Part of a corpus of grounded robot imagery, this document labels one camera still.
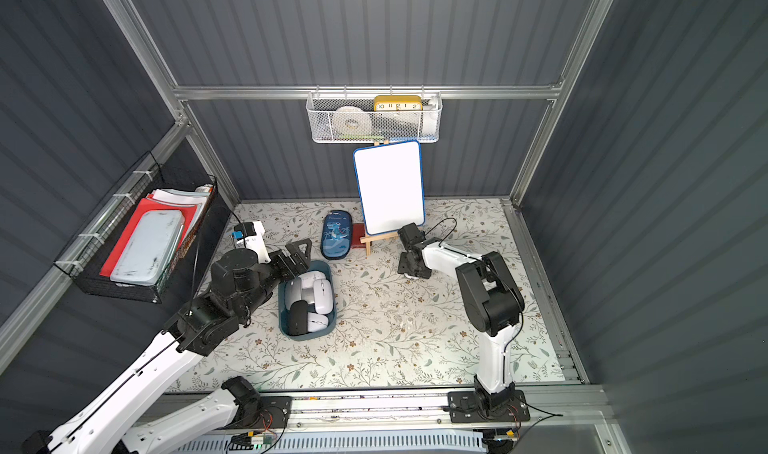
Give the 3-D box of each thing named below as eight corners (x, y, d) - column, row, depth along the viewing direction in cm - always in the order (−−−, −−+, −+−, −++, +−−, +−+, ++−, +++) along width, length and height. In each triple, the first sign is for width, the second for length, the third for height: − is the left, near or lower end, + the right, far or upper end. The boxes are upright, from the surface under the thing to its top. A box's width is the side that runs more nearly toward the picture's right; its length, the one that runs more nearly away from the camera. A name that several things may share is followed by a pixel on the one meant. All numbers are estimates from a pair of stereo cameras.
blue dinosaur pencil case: (317, 261, 105) (315, 255, 102) (326, 217, 118) (324, 210, 115) (349, 261, 105) (347, 255, 102) (353, 217, 118) (352, 210, 115)
